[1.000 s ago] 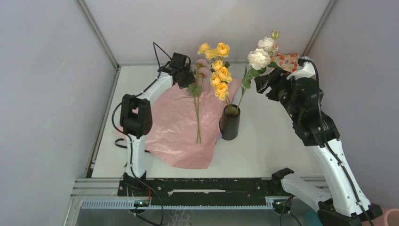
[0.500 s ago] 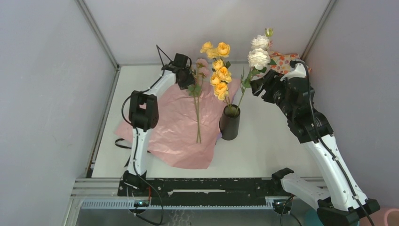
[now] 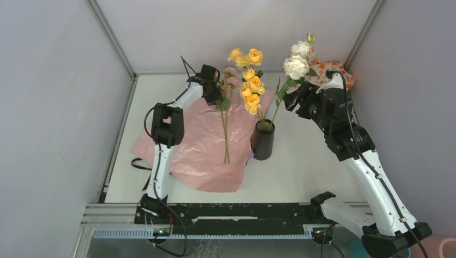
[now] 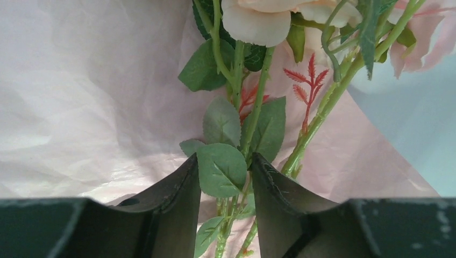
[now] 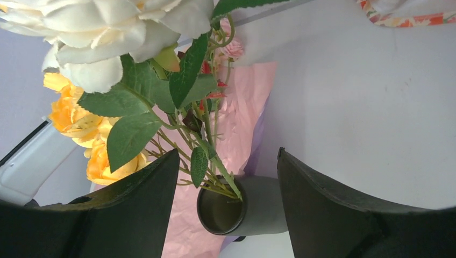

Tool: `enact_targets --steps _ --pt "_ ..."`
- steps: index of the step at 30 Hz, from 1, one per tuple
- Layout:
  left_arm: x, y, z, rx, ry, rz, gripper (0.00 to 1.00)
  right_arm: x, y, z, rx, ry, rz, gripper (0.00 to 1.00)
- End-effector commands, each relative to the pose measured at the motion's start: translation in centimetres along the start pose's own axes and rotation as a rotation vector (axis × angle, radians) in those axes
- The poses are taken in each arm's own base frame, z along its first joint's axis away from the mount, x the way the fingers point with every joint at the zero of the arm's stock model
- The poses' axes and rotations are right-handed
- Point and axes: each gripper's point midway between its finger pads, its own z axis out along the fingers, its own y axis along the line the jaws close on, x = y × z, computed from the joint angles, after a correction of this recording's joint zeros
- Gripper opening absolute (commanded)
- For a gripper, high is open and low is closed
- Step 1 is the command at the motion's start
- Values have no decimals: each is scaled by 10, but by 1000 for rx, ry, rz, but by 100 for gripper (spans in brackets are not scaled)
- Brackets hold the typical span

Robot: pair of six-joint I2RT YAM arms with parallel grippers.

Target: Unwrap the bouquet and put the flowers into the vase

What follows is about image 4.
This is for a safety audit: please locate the peach rose stem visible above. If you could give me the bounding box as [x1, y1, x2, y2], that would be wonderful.
[179, 1, 362, 257]

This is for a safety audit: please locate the pink rose stem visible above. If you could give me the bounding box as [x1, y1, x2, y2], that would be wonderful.
[281, 0, 456, 179]

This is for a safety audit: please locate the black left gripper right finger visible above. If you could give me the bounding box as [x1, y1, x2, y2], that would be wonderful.
[251, 153, 455, 258]

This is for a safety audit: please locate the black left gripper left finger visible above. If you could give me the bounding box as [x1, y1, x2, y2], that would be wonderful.
[1, 155, 201, 257]

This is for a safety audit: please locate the purple pink wrapping paper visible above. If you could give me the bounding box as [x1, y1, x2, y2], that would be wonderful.
[1, 1, 439, 204]

